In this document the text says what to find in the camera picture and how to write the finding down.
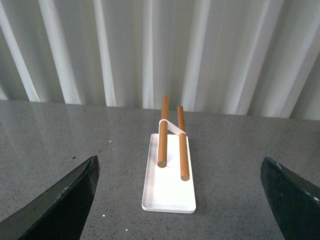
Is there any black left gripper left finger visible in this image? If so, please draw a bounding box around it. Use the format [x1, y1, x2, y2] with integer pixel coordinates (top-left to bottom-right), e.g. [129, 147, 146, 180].
[0, 156, 100, 240]

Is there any white curtain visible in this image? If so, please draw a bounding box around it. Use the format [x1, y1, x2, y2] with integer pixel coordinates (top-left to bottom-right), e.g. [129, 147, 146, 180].
[0, 0, 320, 120]

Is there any white towel rack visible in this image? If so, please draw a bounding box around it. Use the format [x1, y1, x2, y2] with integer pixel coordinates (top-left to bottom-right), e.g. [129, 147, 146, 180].
[141, 95, 197, 214]

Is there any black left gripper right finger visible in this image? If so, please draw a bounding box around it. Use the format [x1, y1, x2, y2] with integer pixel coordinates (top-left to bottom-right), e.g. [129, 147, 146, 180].
[260, 157, 320, 240]

